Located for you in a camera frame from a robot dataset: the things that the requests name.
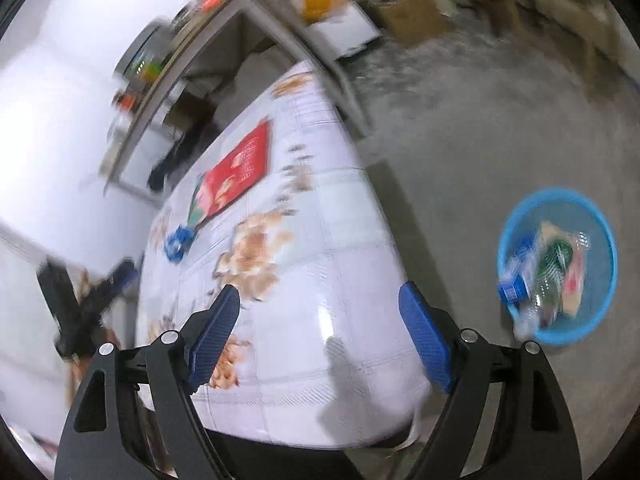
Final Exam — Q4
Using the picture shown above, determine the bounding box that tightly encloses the red rice bag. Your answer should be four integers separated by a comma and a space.
186, 118, 271, 229

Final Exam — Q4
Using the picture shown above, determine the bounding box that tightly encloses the blue white toothpaste box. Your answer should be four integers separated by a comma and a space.
497, 235, 540, 304

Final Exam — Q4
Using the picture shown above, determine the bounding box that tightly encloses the black clothing pile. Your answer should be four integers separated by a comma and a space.
146, 118, 218, 193

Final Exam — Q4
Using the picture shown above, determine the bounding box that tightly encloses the cardboard box with bags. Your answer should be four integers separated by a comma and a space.
368, 0, 454, 48

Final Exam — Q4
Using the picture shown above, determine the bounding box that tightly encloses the yellow white carton box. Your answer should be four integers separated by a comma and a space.
539, 221, 590, 318

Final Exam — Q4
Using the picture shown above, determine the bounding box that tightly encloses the green plastic bottle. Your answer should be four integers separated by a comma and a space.
514, 238, 574, 341

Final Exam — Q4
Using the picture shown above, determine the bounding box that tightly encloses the grey side table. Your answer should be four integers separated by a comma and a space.
99, 0, 369, 203

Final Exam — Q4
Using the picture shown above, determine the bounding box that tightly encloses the blue wrapper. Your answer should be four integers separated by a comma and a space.
164, 226, 196, 263

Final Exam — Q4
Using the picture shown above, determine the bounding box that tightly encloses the blue trash basket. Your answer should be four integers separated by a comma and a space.
497, 188, 618, 346

